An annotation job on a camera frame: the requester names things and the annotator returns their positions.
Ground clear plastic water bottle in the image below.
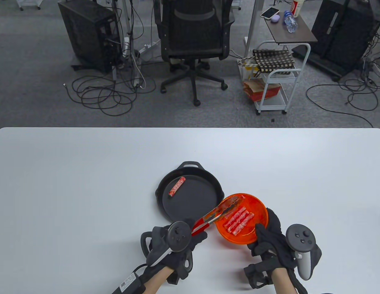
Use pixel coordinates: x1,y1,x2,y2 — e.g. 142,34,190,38
283,10,298,33

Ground orange plastic bowl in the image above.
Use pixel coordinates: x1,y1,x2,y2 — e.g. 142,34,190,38
215,193,269,245

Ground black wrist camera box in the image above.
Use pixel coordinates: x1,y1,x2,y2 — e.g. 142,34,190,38
112,265,147,294

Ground black equipment rack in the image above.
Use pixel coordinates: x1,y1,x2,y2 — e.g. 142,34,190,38
293,0,380,82

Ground red-handled metal kitchen tongs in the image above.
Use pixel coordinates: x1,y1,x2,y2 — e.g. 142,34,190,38
192,196,244,236

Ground grey hand controller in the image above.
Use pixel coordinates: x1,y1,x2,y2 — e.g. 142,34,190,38
285,224,317,281
140,220,192,267

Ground black white checkered bag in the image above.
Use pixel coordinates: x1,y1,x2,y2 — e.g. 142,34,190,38
252,49,296,74

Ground black computer tower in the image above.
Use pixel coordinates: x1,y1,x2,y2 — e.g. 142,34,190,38
58,0,121,73

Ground person's left forearm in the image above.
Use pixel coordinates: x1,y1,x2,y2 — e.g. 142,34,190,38
138,266,175,294

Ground aluminium frame post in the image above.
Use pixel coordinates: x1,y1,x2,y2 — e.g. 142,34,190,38
245,0,264,55

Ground person's right hand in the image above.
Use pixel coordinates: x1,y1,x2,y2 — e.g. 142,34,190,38
244,208,322,290

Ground white wire cart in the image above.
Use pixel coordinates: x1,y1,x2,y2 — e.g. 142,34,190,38
16,0,42,11

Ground red cardboard box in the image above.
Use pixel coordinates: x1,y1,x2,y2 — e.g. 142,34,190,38
243,79,282,102

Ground grey right hand controller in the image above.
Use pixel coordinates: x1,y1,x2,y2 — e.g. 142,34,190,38
285,224,317,281

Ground black mesh office chair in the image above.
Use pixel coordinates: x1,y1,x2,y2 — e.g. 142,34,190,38
153,0,235,107

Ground white desk foot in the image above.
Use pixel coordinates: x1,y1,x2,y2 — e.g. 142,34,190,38
138,40,161,57

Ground grey left hand controller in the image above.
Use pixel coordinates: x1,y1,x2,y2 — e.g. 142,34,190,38
140,220,192,267

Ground white rolling cart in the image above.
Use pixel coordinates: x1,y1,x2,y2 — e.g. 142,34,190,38
238,41,311,115

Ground person's right forearm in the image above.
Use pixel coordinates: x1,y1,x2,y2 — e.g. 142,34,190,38
270,269,308,294

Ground black cast iron skillet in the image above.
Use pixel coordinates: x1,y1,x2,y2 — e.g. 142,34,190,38
155,161,225,228

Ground brown top side table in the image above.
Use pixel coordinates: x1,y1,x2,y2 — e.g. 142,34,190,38
264,9,318,45

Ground white smartphone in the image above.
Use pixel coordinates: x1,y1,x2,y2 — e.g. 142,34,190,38
260,7,280,20

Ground person's left hand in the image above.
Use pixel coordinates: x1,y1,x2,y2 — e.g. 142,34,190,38
141,218,208,285

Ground yellow white plastic bag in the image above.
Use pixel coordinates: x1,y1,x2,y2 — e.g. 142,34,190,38
238,57,261,81

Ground black floor cable tangle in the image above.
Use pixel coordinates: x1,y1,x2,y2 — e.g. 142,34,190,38
64,72,157,117
306,78,379,128

